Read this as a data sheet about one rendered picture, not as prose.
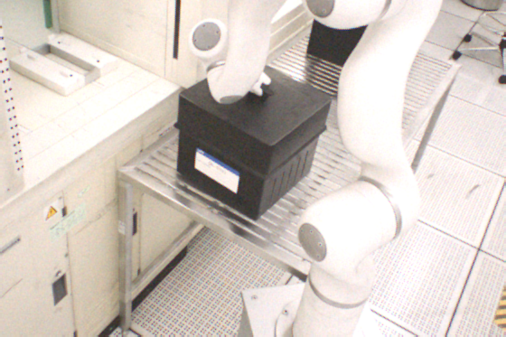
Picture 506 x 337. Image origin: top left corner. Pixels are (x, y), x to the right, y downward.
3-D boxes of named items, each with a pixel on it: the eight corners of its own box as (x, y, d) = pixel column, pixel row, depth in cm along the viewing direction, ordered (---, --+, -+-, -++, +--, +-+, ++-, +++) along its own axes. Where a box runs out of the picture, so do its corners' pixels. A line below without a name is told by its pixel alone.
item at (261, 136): (265, 182, 134) (274, 138, 126) (172, 126, 146) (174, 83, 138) (328, 128, 154) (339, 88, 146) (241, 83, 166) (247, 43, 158)
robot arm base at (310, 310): (379, 372, 117) (406, 318, 105) (289, 387, 112) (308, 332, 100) (344, 294, 131) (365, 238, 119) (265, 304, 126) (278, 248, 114)
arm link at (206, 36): (253, 75, 122) (243, 37, 125) (230, 51, 110) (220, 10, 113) (217, 88, 124) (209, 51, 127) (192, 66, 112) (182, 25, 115)
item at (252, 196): (173, 170, 155) (177, 119, 145) (236, 127, 174) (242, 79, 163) (255, 222, 144) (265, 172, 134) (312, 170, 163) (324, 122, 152)
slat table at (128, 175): (267, 435, 180) (316, 279, 133) (118, 333, 200) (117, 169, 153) (403, 202, 272) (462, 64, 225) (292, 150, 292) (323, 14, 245)
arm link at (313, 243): (383, 290, 110) (423, 201, 95) (312, 336, 100) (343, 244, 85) (340, 248, 116) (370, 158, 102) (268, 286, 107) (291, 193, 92)
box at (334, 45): (373, 80, 207) (394, 16, 191) (303, 52, 216) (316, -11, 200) (398, 51, 227) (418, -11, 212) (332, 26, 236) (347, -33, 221)
